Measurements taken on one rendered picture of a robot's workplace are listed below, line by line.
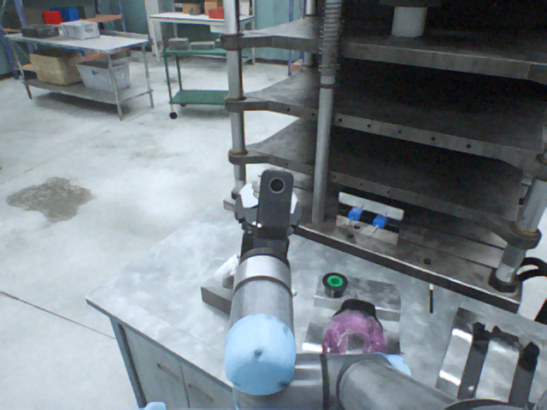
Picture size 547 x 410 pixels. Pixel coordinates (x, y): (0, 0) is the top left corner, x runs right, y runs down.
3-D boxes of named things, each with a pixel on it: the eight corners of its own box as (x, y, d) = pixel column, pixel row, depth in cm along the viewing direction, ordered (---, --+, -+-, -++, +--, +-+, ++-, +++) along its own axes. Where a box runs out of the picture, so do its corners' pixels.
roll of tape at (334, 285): (349, 298, 120) (350, 289, 118) (323, 298, 120) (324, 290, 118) (344, 279, 127) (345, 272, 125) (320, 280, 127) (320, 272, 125)
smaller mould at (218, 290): (238, 319, 127) (236, 304, 124) (202, 301, 134) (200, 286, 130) (270, 282, 142) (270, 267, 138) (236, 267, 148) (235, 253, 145)
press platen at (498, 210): (534, 285, 130) (555, 243, 121) (225, 184, 188) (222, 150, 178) (542, 182, 190) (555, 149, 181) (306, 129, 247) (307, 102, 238)
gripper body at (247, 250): (239, 244, 66) (232, 297, 55) (244, 201, 61) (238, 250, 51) (285, 249, 66) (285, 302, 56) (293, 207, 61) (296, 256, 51)
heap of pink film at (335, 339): (385, 403, 97) (390, 384, 93) (314, 387, 101) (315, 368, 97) (386, 323, 118) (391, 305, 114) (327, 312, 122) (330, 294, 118)
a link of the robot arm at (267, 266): (235, 272, 47) (302, 279, 48) (238, 248, 51) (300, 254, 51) (230, 314, 51) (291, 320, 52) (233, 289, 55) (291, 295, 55)
